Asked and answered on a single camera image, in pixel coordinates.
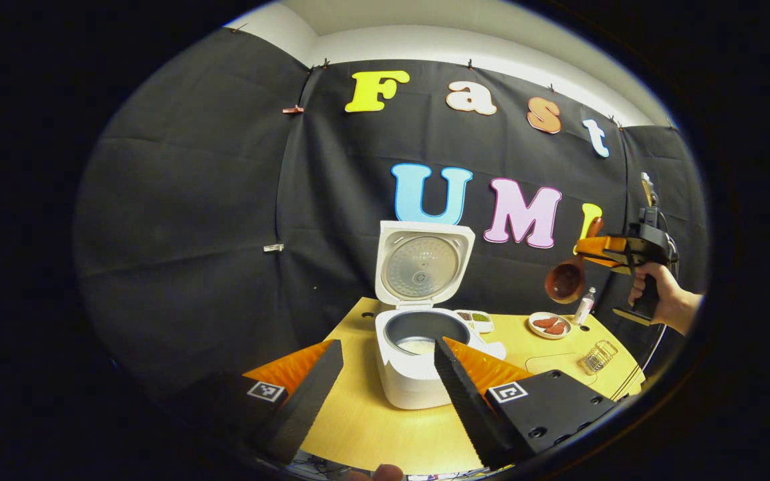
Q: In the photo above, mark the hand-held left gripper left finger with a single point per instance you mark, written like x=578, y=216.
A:
x=301, y=407

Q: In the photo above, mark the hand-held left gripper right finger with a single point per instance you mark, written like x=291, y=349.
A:
x=468, y=407

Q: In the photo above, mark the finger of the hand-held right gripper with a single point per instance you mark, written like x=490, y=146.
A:
x=602, y=247

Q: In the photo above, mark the brown wooden spoon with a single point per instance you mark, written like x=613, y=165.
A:
x=565, y=280

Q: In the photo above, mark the white rice cooker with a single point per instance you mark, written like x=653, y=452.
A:
x=412, y=387

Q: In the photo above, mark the white rice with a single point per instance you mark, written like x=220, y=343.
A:
x=425, y=346

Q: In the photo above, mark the small pink label bottle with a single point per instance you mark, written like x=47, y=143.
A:
x=584, y=308

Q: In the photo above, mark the divided white grain dish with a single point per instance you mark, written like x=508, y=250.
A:
x=473, y=321

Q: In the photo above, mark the white round plate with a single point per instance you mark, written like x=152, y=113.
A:
x=535, y=332

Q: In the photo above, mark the white cloth clip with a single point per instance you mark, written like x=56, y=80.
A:
x=274, y=248

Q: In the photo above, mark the black backdrop cloth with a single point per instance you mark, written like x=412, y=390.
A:
x=191, y=234

